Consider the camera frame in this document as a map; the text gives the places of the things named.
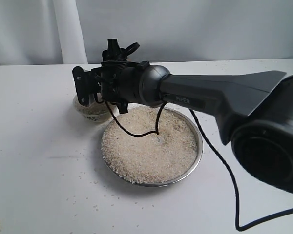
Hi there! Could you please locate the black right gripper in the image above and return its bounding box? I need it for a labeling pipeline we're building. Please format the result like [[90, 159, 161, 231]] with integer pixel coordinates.
[[101, 39, 147, 114]]

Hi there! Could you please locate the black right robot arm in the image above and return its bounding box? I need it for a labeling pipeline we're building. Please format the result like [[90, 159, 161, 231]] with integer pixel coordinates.
[[101, 39, 293, 194]]

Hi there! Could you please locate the rice in small bowl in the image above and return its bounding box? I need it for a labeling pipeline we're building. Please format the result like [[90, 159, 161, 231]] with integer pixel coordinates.
[[73, 99, 109, 115]]

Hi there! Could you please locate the small cream floral bowl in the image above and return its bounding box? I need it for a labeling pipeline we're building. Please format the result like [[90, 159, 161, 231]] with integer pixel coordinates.
[[73, 95, 112, 123]]

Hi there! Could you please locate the rice in steel basin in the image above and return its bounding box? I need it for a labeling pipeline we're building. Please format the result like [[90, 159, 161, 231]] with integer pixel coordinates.
[[101, 106, 198, 184]]

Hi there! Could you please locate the large steel basin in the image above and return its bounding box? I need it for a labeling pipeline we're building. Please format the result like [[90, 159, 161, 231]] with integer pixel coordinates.
[[101, 106, 204, 188]]

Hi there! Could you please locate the white backdrop curtain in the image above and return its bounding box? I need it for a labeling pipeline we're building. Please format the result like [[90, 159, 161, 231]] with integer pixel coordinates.
[[0, 0, 293, 65]]

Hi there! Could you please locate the black camera cable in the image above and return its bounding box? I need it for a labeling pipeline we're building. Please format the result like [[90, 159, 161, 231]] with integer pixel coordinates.
[[95, 41, 293, 232]]

